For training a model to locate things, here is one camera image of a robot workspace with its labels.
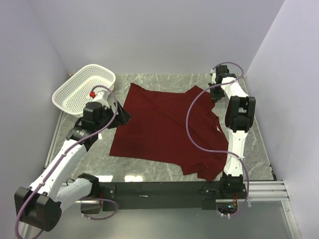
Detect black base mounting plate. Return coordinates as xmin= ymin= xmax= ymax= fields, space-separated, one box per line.
xmin=100 ymin=181 xmax=247 ymax=210

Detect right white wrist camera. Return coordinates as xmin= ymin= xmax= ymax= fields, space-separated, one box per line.
xmin=210 ymin=67 xmax=216 ymax=84

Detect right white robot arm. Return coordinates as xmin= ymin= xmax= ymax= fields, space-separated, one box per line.
xmin=208 ymin=63 xmax=256 ymax=199

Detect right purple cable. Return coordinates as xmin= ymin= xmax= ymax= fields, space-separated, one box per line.
xmin=186 ymin=61 xmax=251 ymax=221

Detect purple cable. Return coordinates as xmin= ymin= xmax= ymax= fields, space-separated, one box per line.
xmin=186 ymin=61 xmax=251 ymax=221
xmin=14 ymin=85 xmax=120 ymax=239

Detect aluminium extrusion rail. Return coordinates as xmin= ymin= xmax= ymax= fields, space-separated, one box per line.
xmin=214 ymin=181 xmax=290 ymax=203

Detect dark red t shirt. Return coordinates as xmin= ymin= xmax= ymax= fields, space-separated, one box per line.
xmin=110 ymin=83 xmax=228 ymax=181

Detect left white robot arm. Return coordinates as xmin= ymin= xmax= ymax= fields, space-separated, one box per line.
xmin=14 ymin=102 xmax=131 ymax=232

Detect white perforated plastic basket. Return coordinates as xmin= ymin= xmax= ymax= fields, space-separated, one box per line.
xmin=52 ymin=64 xmax=116 ymax=118

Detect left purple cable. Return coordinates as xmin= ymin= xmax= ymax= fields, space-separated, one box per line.
xmin=14 ymin=85 xmax=120 ymax=239

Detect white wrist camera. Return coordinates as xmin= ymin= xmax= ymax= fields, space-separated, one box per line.
xmin=89 ymin=90 xmax=109 ymax=108
xmin=210 ymin=67 xmax=216 ymax=84

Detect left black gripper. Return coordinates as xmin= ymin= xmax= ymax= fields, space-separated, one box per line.
xmin=95 ymin=102 xmax=131 ymax=132

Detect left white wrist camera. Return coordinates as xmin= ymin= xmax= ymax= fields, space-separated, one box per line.
xmin=89 ymin=90 xmax=109 ymax=108

